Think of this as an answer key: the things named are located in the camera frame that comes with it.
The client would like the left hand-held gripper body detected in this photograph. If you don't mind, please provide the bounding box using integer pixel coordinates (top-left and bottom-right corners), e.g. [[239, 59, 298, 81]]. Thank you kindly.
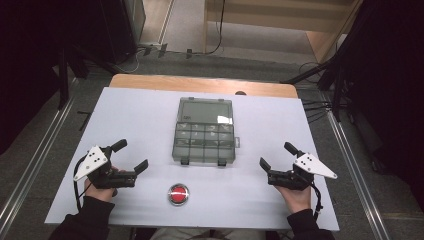
[[73, 145, 138, 190]]

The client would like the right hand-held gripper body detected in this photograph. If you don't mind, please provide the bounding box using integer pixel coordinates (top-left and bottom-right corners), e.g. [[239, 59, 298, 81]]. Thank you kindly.
[[267, 152, 339, 192]]

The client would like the person's left hand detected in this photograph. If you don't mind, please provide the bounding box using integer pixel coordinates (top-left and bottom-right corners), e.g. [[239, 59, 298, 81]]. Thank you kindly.
[[83, 165, 120, 203]]

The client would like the person's right hand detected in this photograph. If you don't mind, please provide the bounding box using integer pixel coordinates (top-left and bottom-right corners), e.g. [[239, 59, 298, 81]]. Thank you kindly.
[[273, 185, 313, 215]]

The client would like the white board table cover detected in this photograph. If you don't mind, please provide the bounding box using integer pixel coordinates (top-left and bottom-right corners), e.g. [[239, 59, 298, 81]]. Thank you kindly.
[[44, 86, 341, 232]]

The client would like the red round push button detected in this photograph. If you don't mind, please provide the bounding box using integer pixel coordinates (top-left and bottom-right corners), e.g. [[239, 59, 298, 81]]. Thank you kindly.
[[167, 182, 191, 207]]

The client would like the clear plastic compartment box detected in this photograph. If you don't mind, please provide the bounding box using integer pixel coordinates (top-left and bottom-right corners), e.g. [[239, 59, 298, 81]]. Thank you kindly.
[[171, 96, 241, 167]]

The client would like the black metal stand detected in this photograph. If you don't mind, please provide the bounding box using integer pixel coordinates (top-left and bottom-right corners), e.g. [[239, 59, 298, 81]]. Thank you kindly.
[[279, 49, 354, 123], [53, 43, 118, 112]]

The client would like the light wooden cabinet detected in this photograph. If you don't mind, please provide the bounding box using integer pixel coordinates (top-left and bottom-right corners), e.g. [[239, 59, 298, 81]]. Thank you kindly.
[[201, 0, 364, 64]]

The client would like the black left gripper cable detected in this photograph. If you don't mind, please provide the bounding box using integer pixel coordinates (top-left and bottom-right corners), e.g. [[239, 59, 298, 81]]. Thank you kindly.
[[73, 155, 92, 213]]

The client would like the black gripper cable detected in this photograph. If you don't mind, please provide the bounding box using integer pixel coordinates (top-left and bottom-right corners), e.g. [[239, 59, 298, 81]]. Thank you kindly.
[[309, 182, 324, 222], [73, 155, 92, 213]]

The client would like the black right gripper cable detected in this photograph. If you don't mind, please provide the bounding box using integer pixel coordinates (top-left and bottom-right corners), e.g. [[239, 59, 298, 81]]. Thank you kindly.
[[309, 182, 324, 222]]

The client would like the bundle of black floor cables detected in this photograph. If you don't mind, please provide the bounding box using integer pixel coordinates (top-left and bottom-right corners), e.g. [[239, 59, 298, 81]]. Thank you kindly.
[[298, 61, 349, 125]]

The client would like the aluminium floor rail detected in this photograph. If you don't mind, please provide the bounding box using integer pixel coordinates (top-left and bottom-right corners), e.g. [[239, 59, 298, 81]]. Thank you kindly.
[[0, 96, 76, 231], [325, 109, 392, 240]]

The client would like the white floor cable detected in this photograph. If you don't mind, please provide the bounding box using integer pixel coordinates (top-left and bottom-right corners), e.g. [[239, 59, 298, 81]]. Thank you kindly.
[[114, 49, 141, 75]]

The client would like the black hanging cable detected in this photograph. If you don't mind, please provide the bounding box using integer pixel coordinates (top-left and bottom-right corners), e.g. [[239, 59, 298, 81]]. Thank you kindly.
[[191, 0, 227, 57]]

